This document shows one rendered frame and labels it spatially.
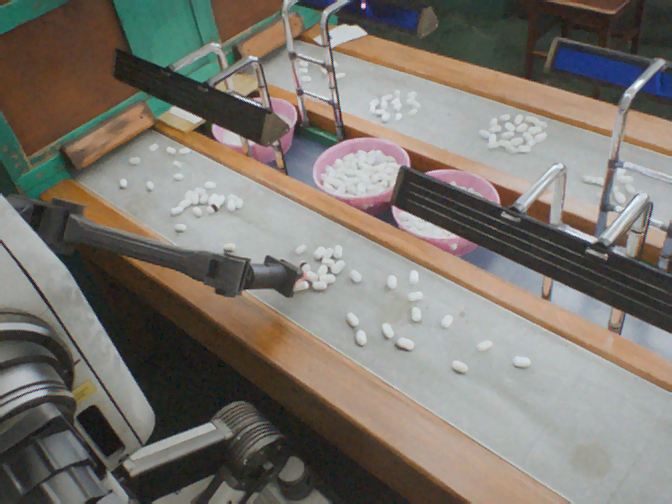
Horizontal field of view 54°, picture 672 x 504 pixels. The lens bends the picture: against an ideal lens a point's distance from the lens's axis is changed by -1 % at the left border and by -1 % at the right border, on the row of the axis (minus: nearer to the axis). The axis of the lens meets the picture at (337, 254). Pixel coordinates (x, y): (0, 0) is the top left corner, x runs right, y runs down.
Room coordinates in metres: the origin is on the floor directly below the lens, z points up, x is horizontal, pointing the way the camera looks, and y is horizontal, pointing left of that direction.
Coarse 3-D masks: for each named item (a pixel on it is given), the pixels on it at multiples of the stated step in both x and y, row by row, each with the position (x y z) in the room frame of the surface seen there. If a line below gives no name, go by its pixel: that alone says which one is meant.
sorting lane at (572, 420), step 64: (128, 192) 1.59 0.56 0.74; (256, 192) 1.47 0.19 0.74; (256, 256) 1.22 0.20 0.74; (384, 256) 1.13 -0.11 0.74; (320, 320) 0.97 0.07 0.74; (384, 320) 0.93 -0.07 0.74; (512, 320) 0.87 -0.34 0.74; (448, 384) 0.74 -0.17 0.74; (512, 384) 0.71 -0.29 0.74; (576, 384) 0.69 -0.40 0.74; (640, 384) 0.66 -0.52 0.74; (512, 448) 0.58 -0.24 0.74; (576, 448) 0.56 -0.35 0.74; (640, 448) 0.54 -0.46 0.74
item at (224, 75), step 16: (208, 48) 1.61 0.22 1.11; (176, 64) 1.55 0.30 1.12; (224, 64) 1.63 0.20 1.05; (240, 64) 1.49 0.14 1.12; (256, 64) 1.51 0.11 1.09; (208, 80) 1.43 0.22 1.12; (224, 80) 1.45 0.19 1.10; (256, 80) 1.52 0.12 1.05; (240, 96) 1.61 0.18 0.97; (272, 144) 1.52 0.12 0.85
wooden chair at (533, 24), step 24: (552, 0) 2.84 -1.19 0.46; (576, 0) 2.80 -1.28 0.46; (600, 0) 2.76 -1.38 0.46; (624, 0) 2.71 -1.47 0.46; (528, 24) 2.94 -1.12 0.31; (552, 24) 3.06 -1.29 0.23; (576, 24) 3.12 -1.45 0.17; (600, 24) 2.67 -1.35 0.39; (528, 48) 2.94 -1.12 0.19; (528, 72) 2.93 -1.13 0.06
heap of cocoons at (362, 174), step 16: (336, 160) 1.55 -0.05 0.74; (352, 160) 1.54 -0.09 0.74; (368, 160) 1.52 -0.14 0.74; (384, 160) 1.52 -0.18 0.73; (336, 176) 1.47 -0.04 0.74; (352, 176) 1.48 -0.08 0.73; (368, 176) 1.46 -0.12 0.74; (384, 176) 1.43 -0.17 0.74; (336, 192) 1.40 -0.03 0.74; (352, 192) 1.39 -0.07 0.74; (368, 192) 1.39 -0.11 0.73
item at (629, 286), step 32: (416, 192) 0.93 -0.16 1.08; (448, 192) 0.89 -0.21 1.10; (448, 224) 0.86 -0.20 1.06; (480, 224) 0.82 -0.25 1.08; (512, 224) 0.79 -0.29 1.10; (544, 224) 0.76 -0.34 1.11; (512, 256) 0.76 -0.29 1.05; (544, 256) 0.72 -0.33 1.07; (576, 256) 0.69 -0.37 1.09; (608, 256) 0.67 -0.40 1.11; (576, 288) 0.67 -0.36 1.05; (608, 288) 0.64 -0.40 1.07; (640, 288) 0.61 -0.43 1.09
